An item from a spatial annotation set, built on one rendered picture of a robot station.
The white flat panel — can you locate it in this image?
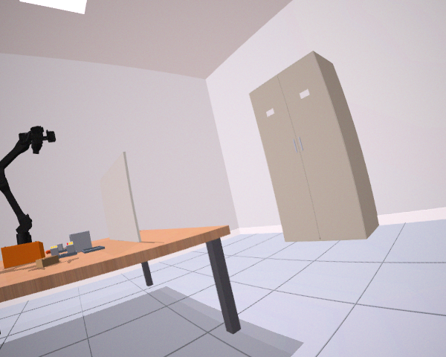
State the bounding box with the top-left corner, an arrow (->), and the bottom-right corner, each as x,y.
100,152 -> 142,242

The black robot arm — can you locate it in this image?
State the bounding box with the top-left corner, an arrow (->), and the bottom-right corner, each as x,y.
0,126 -> 44,245

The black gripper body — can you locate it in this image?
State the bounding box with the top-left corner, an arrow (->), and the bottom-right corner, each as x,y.
19,131 -> 56,148

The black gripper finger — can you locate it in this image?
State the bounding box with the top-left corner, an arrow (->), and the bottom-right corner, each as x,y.
22,131 -> 31,143
46,129 -> 53,141

